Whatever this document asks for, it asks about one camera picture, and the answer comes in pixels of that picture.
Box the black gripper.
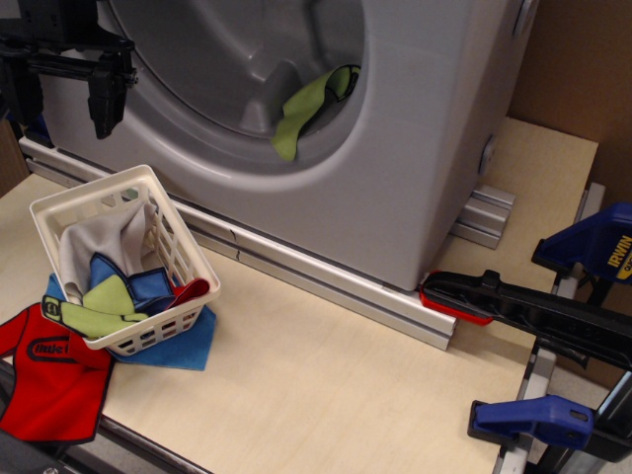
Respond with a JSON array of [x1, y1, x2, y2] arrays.
[[1, 29, 137, 139]]

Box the light green cloth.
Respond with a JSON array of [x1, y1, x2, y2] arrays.
[[271, 64, 361, 162]]

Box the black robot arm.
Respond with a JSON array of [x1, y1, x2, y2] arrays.
[[1, 1, 137, 139]]

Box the white plastic laundry basket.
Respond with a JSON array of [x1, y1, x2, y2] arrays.
[[29, 164, 222, 357]]

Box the grey toy washing machine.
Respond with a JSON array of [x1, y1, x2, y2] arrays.
[[42, 1, 537, 289]]

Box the grey cloth in basket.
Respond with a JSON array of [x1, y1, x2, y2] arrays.
[[58, 201, 156, 298]]

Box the blue cloth in basket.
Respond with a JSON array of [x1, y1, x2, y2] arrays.
[[89, 253, 175, 316]]

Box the green cloth in basket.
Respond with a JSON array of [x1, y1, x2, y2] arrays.
[[41, 276, 149, 340]]

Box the red cloth in basket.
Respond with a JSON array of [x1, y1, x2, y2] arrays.
[[171, 278, 210, 306]]

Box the blue cloth under basket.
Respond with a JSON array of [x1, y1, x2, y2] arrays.
[[45, 274, 218, 372]]

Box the red shirt with logo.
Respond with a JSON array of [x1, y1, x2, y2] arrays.
[[1, 303, 115, 444]]

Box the short aluminium extrusion block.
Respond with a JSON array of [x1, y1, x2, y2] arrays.
[[449, 185, 516, 250]]

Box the blue Irwin clamp upper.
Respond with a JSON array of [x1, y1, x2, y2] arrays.
[[531, 202, 631, 284]]

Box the black red bar clamp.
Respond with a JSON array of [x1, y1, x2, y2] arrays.
[[420, 271, 631, 371]]

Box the blue clamp lower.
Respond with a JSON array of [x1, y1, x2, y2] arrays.
[[467, 395, 631, 463]]

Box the aluminium extrusion rail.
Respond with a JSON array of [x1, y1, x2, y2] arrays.
[[19, 138, 456, 350]]

